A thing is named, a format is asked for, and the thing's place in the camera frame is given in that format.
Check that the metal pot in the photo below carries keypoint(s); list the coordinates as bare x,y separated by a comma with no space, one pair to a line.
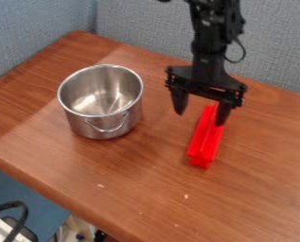
101,97

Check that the red cross-shaped block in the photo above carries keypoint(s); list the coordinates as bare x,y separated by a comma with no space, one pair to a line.
205,143

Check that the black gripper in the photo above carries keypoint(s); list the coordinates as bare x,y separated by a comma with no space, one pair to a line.
206,80

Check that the white striped object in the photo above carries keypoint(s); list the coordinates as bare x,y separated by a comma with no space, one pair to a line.
0,230

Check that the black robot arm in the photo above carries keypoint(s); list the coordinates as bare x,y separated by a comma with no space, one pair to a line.
217,25

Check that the wooden table leg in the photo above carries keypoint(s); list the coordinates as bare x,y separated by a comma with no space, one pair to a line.
75,230

